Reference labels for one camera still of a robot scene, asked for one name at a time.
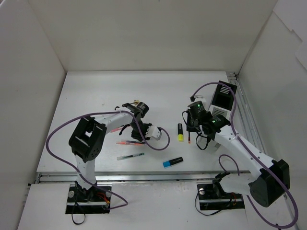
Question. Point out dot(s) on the green gel pen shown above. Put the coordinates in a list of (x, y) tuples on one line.
[(129, 156)]

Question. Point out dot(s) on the blue cap highlighter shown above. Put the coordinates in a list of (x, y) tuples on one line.
[(172, 162)]

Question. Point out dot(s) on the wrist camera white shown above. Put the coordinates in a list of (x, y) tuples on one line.
[(154, 132), (198, 99)]

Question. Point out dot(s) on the yellow cap highlighter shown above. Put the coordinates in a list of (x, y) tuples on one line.
[(180, 135)]

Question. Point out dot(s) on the neon orange gel pen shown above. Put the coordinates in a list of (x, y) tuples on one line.
[(130, 143)]

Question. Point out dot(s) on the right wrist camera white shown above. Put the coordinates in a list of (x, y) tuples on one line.
[(198, 99)]

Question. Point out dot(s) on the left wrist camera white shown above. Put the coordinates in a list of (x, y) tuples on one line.
[(154, 132)]

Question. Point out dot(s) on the white black stationery organizer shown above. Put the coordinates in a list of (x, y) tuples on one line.
[(222, 102)]

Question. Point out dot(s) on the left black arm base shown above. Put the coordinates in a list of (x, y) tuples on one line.
[(94, 201)]

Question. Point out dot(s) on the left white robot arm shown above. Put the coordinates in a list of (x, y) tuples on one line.
[(88, 137)]

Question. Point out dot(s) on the orange red gel pen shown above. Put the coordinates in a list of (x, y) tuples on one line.
[(189, 139)]

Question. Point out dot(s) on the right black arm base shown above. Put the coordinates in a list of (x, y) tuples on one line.
[(211, 199)]

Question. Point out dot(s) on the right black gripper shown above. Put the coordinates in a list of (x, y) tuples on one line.
[(192, 125)]

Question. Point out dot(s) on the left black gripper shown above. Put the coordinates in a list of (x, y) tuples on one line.
[(138, 134)]

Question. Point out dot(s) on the pink red gel pen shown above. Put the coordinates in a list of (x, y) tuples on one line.
[(116, 130)]

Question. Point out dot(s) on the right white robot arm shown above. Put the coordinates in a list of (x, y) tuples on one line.
[(267, 178)]

